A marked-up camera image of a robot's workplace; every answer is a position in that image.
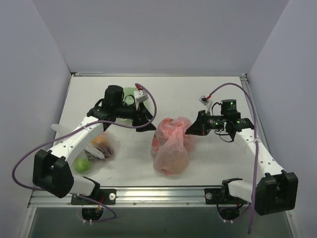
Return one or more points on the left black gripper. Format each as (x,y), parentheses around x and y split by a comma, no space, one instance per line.
(137,117)

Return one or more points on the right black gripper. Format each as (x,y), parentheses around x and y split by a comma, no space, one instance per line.
(203,123)

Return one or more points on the pink plastic bag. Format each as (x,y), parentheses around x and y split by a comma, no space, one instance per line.
(171,146)

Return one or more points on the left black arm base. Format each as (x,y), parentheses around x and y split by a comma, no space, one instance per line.
(96,207)

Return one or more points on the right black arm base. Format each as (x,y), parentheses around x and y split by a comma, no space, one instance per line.
(228,206)

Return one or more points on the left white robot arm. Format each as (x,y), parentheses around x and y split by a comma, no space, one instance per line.
(52,168)

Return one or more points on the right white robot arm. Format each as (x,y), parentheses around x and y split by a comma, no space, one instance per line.
(276,191)

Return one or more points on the clear bag of fruits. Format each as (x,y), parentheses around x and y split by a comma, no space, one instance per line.
(96,154)

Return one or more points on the green wavy plate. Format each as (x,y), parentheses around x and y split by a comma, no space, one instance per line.
(128,99)

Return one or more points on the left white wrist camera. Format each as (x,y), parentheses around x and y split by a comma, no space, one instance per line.
(140,96)

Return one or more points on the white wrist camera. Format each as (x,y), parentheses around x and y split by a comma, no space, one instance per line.
(140,96)
(208,103)

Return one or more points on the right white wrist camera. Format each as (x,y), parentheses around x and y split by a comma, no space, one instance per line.
(208,103)

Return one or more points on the aluminium front rail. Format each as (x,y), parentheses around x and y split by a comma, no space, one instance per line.
(125,197)

